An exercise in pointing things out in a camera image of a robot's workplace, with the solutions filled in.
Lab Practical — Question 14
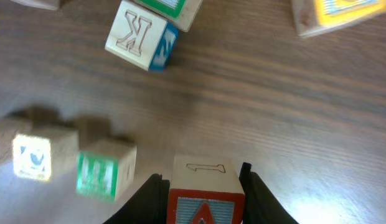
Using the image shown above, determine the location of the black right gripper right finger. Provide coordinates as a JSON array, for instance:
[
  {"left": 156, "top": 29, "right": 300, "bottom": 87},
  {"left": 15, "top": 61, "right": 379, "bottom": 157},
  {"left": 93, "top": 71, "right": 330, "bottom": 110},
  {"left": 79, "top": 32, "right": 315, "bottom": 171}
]
[{"left": 239, "top": 162, "right": 298, "bottom": 224}]

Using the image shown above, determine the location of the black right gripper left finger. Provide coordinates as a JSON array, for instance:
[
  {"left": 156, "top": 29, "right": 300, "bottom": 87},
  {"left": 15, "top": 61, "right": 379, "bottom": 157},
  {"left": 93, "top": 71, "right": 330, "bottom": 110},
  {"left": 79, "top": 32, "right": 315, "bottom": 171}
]
[{"left": 103, "top": 174, "right": 170, "bottom": 224}]

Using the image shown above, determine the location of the red A block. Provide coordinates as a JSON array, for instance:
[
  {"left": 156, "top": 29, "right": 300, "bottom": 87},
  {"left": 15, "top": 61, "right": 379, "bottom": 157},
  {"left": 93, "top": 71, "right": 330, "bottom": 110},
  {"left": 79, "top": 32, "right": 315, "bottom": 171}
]
[{"left": 166, "top": 155, "right": 245, "bottom": 224}]

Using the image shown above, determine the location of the green R block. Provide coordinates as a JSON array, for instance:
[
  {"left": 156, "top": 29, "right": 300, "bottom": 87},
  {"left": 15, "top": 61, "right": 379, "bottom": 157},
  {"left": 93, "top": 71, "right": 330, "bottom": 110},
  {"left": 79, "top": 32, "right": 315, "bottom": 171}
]
[{"left": 76, "top": 139, "right": 137, "bottom": 202}]

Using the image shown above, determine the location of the yellow c block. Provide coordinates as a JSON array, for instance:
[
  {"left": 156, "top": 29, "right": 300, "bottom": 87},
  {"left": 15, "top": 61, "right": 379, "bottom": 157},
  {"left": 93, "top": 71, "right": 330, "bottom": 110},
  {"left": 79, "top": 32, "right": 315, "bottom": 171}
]
[
  {"left": 291, "top": 0, "right": 386, "bottom": 37},
  {"left": 12, "top": 126, "right": 79, "bottom": 182}
]

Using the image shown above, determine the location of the wooden K block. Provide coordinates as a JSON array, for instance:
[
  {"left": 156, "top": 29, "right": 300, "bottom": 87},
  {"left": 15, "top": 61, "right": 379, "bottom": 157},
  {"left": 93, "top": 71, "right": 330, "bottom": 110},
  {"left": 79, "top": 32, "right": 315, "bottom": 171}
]
[{"left": 105, "top": 1, "right": 179, "bottom": 71}]

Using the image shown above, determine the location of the green V block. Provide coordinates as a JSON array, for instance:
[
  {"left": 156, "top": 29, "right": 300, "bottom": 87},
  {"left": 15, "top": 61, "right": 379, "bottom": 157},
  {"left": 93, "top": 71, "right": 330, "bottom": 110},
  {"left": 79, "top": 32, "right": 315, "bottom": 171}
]
[{"left": 135, "top": 0, "right": 202, "bottom": 32}]

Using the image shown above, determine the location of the blue P block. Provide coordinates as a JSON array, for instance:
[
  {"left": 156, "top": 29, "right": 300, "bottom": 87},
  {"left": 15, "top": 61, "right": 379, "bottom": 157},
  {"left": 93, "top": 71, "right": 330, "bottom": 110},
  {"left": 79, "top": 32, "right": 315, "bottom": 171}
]
[{"left": 11, "top": 0, "right": 61, "bottom": 11}]

